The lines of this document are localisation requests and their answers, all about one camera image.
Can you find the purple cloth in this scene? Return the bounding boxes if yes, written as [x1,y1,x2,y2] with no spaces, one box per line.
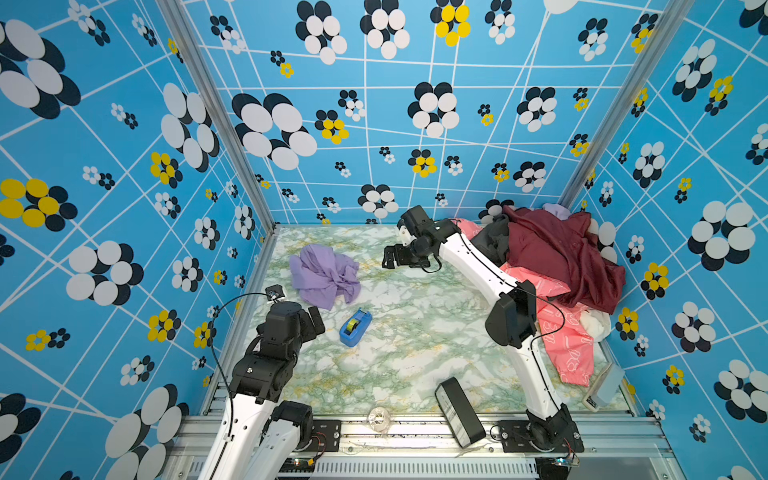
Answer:
[289,244,362,310]

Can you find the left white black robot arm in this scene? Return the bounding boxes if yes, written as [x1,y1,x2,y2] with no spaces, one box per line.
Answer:
[199,301,325,479]

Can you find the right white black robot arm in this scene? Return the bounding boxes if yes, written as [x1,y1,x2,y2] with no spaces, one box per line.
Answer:
[397,205,580,452]

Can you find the dark grey cloth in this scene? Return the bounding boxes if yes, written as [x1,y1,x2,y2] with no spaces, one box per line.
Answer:
[471,215,509,267]

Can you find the maroon cloth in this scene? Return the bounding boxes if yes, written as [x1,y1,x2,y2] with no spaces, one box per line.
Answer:
[503,206,626,314]

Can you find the light lavender cloth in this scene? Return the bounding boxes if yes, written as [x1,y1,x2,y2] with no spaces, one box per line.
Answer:
[542,203,572,221]

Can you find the pink printed cloth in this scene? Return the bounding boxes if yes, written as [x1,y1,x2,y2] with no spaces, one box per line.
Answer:
[452,219,610,387]

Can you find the blue tape dispenser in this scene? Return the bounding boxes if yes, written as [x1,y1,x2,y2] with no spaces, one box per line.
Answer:
[339,309,373,348]

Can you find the clear round lens knob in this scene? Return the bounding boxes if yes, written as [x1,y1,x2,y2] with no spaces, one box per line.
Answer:
[367,407,391,433]

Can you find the black rectangular light panel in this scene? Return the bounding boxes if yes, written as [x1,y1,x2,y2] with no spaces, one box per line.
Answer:
[435,377,486,448]

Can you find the grey small box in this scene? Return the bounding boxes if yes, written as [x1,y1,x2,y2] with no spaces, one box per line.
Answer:
[582,363,624,412]

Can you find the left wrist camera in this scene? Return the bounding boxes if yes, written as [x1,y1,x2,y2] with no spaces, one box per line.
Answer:
[264,284,285,302]

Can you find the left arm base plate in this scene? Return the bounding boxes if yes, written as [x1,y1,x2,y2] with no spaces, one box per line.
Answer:
[263,419,342,453]

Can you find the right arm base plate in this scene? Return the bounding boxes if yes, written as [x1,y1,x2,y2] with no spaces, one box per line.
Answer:
[496,411,585,454]

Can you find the aluminium front rail frame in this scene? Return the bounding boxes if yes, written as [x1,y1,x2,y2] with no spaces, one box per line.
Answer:
[161,412,685,480]

